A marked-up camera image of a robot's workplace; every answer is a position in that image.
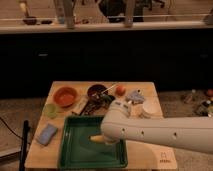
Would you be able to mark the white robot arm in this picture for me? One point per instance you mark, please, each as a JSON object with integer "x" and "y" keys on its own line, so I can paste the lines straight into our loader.
{"x": 189, "y": 133}

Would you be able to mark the green plastic tray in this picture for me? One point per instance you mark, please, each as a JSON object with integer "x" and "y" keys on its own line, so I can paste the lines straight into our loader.
{"x": 77, "y": 151}

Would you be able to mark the wooden spoon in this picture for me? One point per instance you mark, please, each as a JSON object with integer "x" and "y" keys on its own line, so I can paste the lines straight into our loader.
{"x": 109, "y": 88}

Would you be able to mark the dark brown bowl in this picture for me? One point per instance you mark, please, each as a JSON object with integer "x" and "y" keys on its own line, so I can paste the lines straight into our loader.
{"x": 96, "y": 92}

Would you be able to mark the orange fruit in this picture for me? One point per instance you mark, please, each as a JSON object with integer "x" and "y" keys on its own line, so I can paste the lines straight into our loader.
{"x": 120, "y": 90}

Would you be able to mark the dark kitchen utensil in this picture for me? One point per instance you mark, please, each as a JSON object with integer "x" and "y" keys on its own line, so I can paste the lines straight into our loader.
{"x": 95, "y": 104}

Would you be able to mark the orange bowl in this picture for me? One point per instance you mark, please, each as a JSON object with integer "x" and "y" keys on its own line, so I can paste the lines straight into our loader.
{"x": 65, "y": 96}

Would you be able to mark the white round container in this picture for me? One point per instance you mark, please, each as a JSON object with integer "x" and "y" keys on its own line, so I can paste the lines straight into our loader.
{"x": 149, "y": 109}

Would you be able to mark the small green cup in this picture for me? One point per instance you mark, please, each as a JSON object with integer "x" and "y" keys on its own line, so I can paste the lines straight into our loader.
{"x": 50, "y": 110}

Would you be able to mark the blue sponge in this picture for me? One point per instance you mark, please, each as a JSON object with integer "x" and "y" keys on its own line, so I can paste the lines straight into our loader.
{"x": 47, "y": 134}

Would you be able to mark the black stand pole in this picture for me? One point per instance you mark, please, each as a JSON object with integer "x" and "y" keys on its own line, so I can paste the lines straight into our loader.
{"x": 24, "y": 143}

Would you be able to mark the dark bowl on shelf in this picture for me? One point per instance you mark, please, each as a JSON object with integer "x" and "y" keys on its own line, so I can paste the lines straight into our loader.
{"x": 31, "y": 20}

